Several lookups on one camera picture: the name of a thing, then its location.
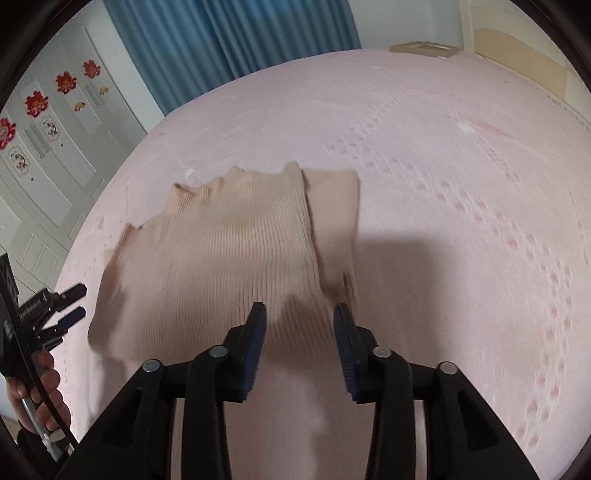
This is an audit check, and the white wardrobe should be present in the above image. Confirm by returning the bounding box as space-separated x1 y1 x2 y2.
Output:
0 25 148 287

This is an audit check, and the ornamental door plaque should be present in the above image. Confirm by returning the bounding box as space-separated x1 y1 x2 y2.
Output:
41 115 62 144
9 145 31 176

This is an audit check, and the bed with pink sheet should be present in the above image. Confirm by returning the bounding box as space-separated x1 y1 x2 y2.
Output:
53 44 591 480

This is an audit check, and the cream bed headboard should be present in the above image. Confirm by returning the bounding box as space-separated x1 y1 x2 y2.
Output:
461 0 587 125

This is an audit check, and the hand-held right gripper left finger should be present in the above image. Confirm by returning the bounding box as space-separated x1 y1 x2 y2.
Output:
55 301 269 480

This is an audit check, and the blue curtain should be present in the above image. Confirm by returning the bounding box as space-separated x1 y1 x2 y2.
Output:
102 0 362 118

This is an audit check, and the peach knit sweater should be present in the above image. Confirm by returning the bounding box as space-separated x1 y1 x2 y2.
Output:
88 161 362 363

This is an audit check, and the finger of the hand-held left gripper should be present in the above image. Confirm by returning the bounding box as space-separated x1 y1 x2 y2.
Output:
36 306 87 350
46 283 88 315

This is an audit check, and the black cable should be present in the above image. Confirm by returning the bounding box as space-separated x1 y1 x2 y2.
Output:
0 274 78 448

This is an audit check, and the person's left hand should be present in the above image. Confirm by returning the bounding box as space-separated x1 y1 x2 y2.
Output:
6 350 73 435

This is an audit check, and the flat brown box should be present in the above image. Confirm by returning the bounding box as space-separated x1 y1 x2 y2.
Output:
389 41 464 59

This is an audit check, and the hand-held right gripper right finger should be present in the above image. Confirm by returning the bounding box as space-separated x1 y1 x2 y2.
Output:
333 302 541 480

